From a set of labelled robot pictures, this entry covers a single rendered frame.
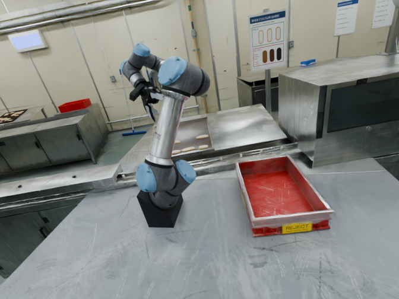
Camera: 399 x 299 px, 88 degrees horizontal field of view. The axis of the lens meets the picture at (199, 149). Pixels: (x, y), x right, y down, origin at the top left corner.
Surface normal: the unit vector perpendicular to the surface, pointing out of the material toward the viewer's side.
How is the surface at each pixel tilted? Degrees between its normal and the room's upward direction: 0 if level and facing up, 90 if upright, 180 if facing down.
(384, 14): 90
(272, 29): 90
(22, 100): 90
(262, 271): 0
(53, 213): 90
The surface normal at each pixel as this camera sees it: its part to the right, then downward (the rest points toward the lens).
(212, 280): -0.18, -0.88
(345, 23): 0.04, 0.45
